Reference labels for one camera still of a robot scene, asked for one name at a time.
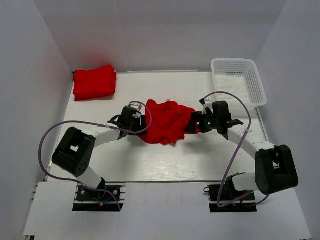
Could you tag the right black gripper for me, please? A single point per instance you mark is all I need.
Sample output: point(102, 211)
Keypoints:
point(197, 117)

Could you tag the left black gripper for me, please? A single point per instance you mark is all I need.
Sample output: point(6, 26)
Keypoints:
point(138, 119)

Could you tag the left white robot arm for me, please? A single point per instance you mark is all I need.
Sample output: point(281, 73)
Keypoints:
point(74, 152)

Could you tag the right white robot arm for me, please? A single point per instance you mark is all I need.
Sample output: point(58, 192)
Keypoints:
point(274, 167)

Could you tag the folded red t shirt stack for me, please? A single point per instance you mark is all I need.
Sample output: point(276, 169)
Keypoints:
point(95, 83)

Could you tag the white plastic basket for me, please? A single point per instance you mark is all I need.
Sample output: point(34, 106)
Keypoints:
point(239, 77)

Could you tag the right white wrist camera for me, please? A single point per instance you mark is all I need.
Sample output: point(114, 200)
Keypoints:
point(207, 106)

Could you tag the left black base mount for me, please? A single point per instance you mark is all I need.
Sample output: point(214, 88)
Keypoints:
point(89, 201)

